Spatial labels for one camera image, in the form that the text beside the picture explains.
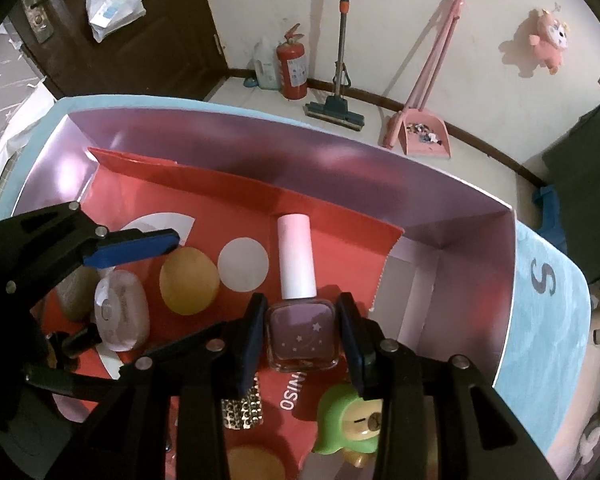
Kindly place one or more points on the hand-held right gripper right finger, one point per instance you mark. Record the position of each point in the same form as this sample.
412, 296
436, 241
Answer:
352, 345

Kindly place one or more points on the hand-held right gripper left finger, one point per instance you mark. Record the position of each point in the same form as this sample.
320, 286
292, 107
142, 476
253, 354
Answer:
250, 340

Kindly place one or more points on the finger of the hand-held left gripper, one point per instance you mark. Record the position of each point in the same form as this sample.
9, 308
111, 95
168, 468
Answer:
70, 382
130, 252

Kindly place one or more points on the black nail polish bottle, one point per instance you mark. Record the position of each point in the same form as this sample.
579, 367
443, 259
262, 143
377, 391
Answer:
77, 342

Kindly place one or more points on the pink nail polish bottle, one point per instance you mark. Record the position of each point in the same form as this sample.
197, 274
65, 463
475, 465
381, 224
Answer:
300, 335

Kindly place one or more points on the lilac rounded mini camera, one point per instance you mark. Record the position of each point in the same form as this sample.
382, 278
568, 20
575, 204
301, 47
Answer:
122, 310

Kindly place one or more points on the amber oval soap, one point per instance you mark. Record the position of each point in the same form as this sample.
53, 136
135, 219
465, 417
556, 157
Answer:
255, 465
187, 280

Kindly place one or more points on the brown compact case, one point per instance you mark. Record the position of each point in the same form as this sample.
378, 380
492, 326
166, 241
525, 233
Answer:
77, 295

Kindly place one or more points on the green and yellow toy figure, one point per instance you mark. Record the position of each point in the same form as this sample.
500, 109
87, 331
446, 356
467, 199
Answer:
347, 425

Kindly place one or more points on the pink cardboard box red liner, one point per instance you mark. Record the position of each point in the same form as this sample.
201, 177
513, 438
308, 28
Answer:
330, 170

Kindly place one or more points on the teal printed blanket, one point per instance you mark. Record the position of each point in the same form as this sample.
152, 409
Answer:
545, 320

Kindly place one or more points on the small blue bowl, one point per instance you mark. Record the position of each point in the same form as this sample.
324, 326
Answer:
251, 83

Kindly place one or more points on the pink dustpan and broom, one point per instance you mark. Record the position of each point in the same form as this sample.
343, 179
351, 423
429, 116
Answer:
391, 132

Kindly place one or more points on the pink dustpan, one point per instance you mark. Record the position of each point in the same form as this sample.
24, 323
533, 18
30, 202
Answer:
425, 140

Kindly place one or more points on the grey star printed curtain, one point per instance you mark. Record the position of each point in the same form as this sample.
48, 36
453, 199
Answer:
0, 75

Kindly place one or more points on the dark brown door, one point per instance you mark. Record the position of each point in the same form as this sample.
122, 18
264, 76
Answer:
180, 35

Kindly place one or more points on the white plastic jug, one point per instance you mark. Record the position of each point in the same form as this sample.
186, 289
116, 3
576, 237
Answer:
266, 67

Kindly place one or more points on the blue plastic stool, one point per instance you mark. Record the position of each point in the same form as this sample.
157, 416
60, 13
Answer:
552, 215

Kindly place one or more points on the translucent plastic bag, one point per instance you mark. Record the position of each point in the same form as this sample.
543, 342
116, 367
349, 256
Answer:
112, 10

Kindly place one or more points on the red fire extinguisher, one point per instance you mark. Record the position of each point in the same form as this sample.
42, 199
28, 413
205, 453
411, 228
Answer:
291, 70

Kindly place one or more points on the dark cloth covered table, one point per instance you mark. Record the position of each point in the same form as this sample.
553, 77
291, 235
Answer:
585, 170

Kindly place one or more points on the sponge mop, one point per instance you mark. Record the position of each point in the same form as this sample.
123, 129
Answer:
344, 35

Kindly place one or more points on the pink plush doll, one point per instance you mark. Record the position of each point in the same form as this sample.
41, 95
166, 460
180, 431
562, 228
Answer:
550, 35

